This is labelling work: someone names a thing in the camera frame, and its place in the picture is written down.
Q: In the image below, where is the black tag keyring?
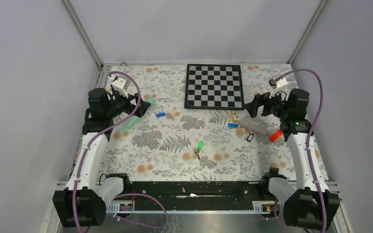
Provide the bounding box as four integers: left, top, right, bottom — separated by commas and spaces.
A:
246, 133, 254, 142

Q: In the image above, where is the black white chessboard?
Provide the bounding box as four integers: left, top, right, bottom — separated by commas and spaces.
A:
184, 64, 244, 111

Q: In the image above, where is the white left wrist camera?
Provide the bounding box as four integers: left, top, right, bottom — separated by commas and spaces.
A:
109, 75, 130, 98

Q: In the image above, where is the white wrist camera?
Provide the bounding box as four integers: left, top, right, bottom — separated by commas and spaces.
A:
269, 78, 288, 99
109, 75, 130, 98

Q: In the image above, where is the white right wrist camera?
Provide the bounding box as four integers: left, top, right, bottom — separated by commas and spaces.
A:
269, 78, 288, 99

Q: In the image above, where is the mint green cylinder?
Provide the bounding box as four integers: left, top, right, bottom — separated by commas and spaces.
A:
121, 97, 157, 133

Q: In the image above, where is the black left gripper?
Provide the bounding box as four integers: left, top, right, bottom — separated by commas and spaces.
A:
106, 89, 150, 118

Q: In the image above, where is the floral table mat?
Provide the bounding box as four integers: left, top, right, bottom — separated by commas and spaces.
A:
98, 65, 296, 181

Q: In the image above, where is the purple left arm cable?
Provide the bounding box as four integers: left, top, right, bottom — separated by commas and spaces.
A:
72, 71, 169, 233

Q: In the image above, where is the blue tag key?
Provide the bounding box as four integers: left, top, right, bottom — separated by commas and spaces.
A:
228, 123, 238, 129
156, 113, 174, 119

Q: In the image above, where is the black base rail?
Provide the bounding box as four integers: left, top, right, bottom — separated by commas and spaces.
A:
106, 181, 276, 214

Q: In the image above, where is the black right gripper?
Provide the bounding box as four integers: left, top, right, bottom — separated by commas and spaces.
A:
243, 86, 290, 120

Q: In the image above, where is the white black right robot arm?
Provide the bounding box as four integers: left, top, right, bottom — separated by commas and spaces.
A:
245, 88, 340, 233

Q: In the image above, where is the red curved block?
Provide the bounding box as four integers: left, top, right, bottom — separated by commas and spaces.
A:
269, 129, 283, 142

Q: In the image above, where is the green tag key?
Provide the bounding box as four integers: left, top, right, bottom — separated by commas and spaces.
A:
194, 141, 204, 160

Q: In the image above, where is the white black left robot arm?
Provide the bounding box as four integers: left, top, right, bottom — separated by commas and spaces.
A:
52, 88, 155, 228

